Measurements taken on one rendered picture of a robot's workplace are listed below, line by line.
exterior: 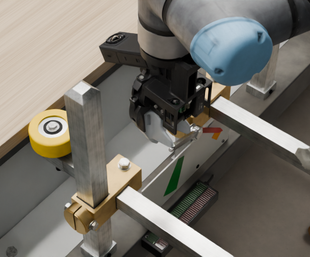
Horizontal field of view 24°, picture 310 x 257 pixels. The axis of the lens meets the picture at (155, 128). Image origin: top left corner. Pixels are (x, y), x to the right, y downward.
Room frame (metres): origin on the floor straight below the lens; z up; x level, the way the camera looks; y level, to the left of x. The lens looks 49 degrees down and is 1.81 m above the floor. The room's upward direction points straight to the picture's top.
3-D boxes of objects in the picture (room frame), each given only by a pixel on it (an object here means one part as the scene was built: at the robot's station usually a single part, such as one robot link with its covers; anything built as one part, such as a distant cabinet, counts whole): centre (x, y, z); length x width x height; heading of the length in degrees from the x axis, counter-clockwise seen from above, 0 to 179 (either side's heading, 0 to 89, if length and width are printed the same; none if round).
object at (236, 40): (0.61, -0.08, 1.27); 0.11 x 0.11 x 0.08; 30
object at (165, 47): (0.70, -0.02, 1.20); 0.08 x 0.08 x 0.05
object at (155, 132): (0.68, -0.01, 1.01); 0.06 x 0.03 x 0.09; 46
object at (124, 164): (0.74, 0.05, 0.87); 0.02 x 0.02 x 0.01
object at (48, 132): (0.79, 0.17, 0.85); 0.08 x 0.08 x 0.11
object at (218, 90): (0.90, -0.07, 0.85); 0.13 x 0.06 x 0.05; 141
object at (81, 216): (0.70, 0.08, 0.84); 0.13 x 0.06 x 0.05; 141
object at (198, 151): (0.84, -0.06, 0.75); 0.26 x 0.01 x 0.10; 141
